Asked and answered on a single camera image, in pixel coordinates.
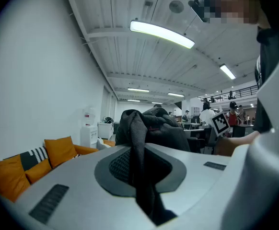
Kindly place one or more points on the person's black clothing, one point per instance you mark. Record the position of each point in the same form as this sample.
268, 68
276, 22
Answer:
266, 63

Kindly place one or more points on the black mezzanine railing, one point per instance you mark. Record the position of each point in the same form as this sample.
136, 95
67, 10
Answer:
245, 91

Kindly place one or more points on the person's head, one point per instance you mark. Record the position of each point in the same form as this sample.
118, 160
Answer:
237, 6

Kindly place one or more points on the long ceiling light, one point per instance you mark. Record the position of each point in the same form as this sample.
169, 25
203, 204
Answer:
227, 71
175, 94
133, 100
138, 89
161, 33

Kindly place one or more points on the small ceiling box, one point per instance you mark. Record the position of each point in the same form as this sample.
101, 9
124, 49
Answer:
148, 3

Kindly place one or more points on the white water dispenser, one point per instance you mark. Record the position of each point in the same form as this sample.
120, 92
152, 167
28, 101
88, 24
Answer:
89, 136

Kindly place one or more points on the black head-mounted camera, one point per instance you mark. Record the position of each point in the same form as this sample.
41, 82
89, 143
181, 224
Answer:
198, 9

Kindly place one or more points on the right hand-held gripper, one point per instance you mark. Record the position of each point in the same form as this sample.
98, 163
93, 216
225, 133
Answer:
220, 124

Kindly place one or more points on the round ceiling fixture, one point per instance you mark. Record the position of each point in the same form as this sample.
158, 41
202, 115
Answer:
176, 6

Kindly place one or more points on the dark grey garment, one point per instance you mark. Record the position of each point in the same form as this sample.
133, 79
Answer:
158, 130

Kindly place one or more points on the person's right forearm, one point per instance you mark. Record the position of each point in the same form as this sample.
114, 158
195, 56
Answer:
237, 142

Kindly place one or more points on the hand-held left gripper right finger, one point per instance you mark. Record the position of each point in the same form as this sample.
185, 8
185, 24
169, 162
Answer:
197, 176

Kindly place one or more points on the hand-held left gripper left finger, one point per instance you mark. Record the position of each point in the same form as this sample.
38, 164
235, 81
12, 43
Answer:
77, 183

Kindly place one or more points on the black white patterned cushion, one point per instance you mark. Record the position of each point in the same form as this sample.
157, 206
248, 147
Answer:
30, 160

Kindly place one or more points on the black desk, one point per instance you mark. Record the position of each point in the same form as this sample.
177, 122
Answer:
242, 130

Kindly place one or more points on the white cabinet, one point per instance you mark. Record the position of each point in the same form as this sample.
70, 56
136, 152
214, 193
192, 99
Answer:
105, 130

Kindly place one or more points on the black office chair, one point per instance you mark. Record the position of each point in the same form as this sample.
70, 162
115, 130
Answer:
197, 141

